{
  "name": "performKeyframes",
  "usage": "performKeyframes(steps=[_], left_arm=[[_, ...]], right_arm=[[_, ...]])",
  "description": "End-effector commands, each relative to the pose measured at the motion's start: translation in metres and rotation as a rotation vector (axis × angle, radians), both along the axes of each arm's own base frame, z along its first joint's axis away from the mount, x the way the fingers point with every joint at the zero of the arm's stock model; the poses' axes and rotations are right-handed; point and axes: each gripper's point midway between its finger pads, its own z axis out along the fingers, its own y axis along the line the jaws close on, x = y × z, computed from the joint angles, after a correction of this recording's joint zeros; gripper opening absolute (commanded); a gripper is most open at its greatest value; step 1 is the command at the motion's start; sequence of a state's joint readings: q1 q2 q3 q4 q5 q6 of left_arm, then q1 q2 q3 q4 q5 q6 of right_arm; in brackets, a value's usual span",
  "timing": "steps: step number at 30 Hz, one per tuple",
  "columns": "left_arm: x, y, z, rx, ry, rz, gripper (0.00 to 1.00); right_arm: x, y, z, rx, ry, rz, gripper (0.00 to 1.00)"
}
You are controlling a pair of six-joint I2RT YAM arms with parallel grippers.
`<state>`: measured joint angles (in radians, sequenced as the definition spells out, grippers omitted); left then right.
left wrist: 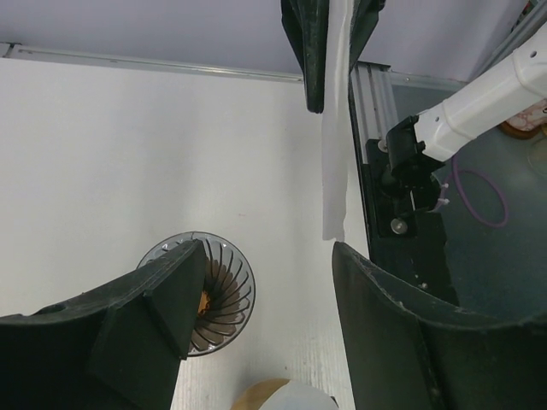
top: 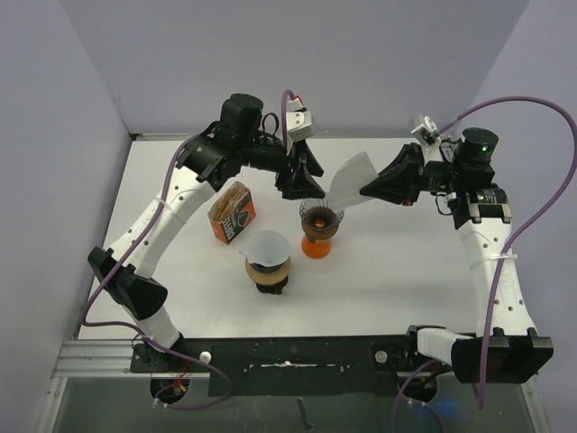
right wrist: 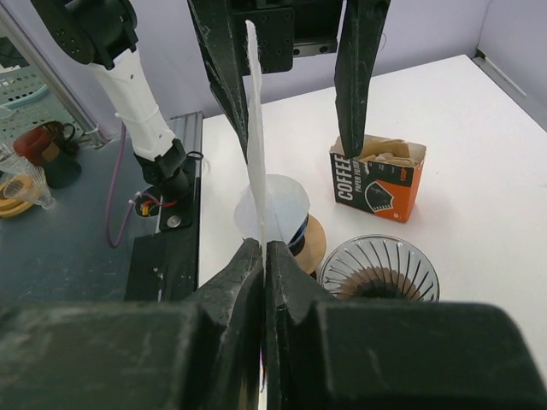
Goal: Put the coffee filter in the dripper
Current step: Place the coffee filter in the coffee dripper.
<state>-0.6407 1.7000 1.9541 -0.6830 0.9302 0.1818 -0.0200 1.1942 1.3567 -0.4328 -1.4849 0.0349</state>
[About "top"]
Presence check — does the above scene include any orange glass carafe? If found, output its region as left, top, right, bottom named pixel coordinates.
left=300, top=235, right=333, bottom=260

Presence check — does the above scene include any orange coffee filter box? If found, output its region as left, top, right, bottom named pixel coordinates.
left=207, top=181, right=256, bottom=244

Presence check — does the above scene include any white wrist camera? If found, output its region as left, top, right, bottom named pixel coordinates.
left=285, top=96, right=316, bottom=143
left=409, top=115, right=442, bottom=147

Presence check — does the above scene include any dark green glass dripper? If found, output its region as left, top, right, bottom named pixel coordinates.
left=256, top=278, right=289, bottom=295

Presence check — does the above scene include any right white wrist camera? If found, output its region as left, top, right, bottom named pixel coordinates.
left=409, top=115, right=442, bottom=147

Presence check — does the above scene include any dark wooden ring holder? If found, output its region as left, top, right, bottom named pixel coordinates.
left=301, top=222, right=339, bottom=243

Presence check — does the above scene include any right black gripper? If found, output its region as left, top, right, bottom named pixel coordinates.
left=359, top=142, right=464, bottom=207

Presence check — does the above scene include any grey glass dripper cone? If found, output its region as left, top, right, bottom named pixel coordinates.
left=298, top=198, right=344, bottom=231

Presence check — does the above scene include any blue glass dripper cone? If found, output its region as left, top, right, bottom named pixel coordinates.
left=250, top=263, right=283, bottom=274

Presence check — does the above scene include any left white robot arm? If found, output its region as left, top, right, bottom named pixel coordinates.
left=87, top=89, right=325, bottom=371

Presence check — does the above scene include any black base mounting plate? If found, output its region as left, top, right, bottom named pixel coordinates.
left=129, top=335, right=426, bottom=397

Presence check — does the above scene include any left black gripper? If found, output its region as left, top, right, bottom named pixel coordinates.
left=237, top=133, right=325, bottom=198

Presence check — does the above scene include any light wooden ring holder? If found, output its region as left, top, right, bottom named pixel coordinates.
left=244, top=258, right=291, bottom=286

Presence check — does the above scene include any white paper coffee filter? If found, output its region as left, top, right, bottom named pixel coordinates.
left=239, top=230, right=291, bottom=267

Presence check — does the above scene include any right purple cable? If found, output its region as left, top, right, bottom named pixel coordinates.
left=390, top=95, right=577, bottom=433

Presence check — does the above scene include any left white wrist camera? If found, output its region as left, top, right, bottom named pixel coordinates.
left=285, top=96, right=316, bottom=143

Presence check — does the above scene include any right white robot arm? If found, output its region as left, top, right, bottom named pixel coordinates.
left=360, top=127, right=554, bottom=383

